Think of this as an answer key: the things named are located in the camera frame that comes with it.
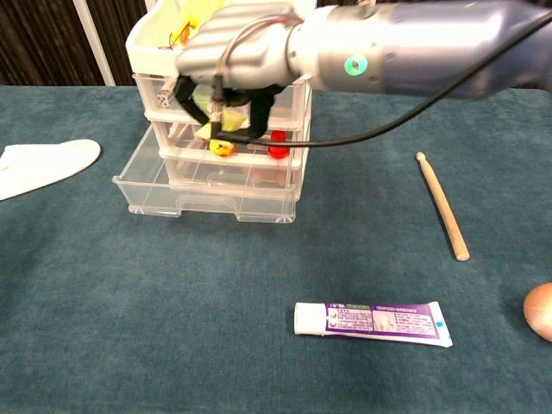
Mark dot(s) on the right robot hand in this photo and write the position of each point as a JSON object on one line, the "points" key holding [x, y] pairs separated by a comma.
{"points": [[250, 47]]}

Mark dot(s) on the pale yellow paper piece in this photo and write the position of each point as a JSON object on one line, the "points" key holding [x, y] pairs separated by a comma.
{"points": [[233, 121]]}

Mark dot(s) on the clear drawer holding yellow toy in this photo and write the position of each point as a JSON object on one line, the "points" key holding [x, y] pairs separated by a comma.
{"points": [[142, 185]]}

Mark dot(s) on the clear drawer holding die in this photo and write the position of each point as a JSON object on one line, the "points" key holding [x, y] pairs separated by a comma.
{"points": [[293, 103]]}

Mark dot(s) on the white plastic drawer unit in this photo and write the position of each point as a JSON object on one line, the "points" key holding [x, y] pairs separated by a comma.
{"points": [[146, 47]]}

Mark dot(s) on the yellow rubber chicken toy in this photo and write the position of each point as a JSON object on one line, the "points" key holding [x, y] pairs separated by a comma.
{"points": [[183, 34]]}

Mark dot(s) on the red bottle cap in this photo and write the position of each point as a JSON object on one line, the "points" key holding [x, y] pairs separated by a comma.
{"points": [[278, 136], [278, 152]]}

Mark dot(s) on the white die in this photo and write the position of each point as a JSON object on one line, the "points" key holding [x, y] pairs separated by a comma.
{"points": [[164, 98]]}

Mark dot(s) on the small yellow duck toy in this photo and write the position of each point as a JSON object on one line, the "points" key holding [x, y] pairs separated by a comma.
{"points": [[222, 148]]}

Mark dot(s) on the pink toy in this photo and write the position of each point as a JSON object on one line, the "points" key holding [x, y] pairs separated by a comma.
{"points": [[269, 177]]}

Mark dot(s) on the white sock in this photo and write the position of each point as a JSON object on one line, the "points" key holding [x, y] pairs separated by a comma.
{"points": [[47, 166]]}

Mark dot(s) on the wooden drumstick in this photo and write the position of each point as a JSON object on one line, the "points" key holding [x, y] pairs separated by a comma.
{"points": [[440, 202]]}

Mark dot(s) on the teal table cloth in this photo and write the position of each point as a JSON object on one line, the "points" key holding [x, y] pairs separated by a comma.
{"points": [[172, 302]]}

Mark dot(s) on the purple white toothpaste tube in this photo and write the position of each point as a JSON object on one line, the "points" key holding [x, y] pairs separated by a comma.
{"points": [[379, 321]]}

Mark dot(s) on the brown wooden egg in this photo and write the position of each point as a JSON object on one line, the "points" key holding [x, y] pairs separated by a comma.
{"points": [[541, 312]]}

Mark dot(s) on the white partition frame post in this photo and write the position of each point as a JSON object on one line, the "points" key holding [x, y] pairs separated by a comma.
{"points": [[92, 39], [148, 3]]}

